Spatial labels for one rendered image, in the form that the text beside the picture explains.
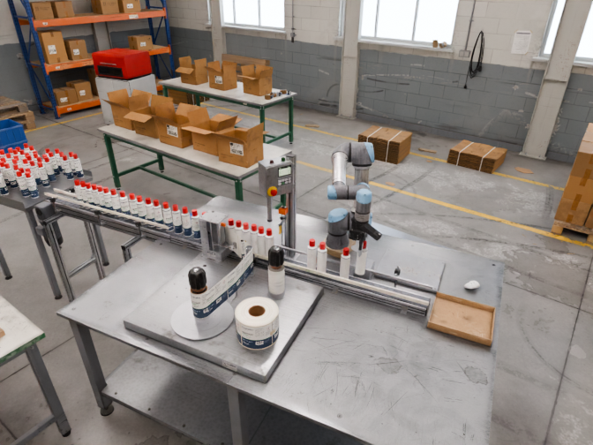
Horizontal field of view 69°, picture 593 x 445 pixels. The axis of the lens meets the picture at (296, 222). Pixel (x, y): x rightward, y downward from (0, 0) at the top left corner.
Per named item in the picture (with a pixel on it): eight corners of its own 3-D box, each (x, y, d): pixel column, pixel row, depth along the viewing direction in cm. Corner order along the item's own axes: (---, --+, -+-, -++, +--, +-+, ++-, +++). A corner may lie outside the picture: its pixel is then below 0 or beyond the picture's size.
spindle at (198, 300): (189, 319, 214) (182, 272, 200) (200, 308, 221) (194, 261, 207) (205, 324, 211) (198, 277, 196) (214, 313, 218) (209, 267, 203)
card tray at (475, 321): (426, 327, 219) (428, 321, 217) (435, 297, 240) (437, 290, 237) (490, 346, 208) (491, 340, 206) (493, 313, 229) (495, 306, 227)
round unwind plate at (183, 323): (157, 328, 210) (157, 327, 209) (196, 291, 234) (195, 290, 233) (210, 349, 199) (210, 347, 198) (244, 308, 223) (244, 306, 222)
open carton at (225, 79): (203, 88, 665) (200, 63, 646) (222, 84, 693) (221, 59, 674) (220, 93, 644) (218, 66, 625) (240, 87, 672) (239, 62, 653)
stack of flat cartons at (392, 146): (356, 155, 642) (357, 134, 626) (370, 145, 682) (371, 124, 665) (397, 164, 613) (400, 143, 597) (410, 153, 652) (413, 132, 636)
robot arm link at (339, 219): (328, 224, 278) (327, 206, 271) (349, 225, 277) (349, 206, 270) (327, 235, 268) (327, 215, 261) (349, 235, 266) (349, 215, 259)
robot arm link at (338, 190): (330, 139, 257) (326, 187, 220) (349, 139, 256) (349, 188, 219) (330, 155, 264) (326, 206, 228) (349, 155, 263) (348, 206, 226)
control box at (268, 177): (258, 192, 247) (257, 161, 238) (285, 185, 255) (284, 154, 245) (266, 199, 240) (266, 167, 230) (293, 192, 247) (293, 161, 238)
